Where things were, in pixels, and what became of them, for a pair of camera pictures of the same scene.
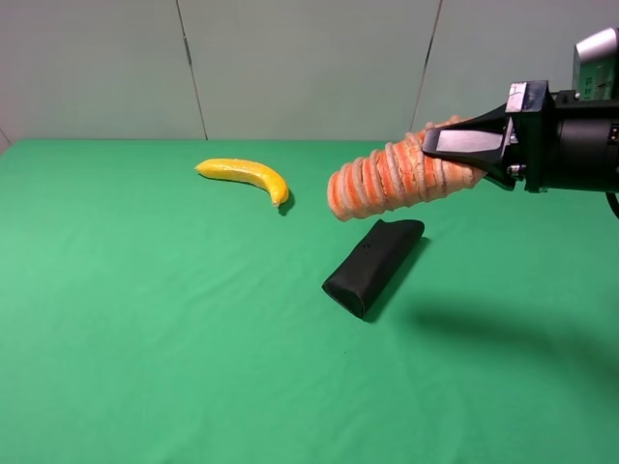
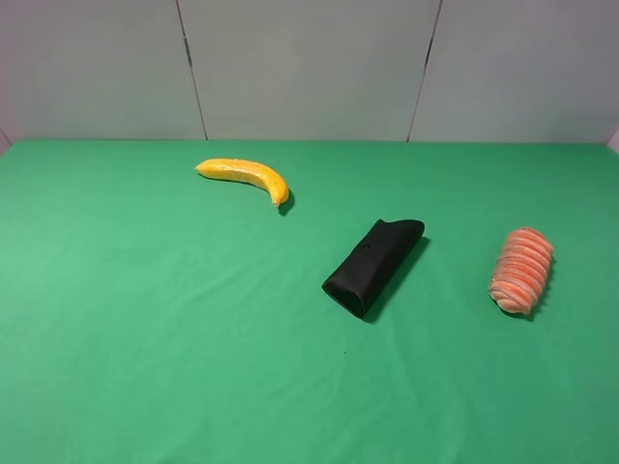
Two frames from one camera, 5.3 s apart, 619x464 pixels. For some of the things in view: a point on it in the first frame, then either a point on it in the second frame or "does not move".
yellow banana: (249, 172) does not move
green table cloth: (152, 313) does not move
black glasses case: (358, 279) does not move
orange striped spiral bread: (396, 175) to (520, 270)
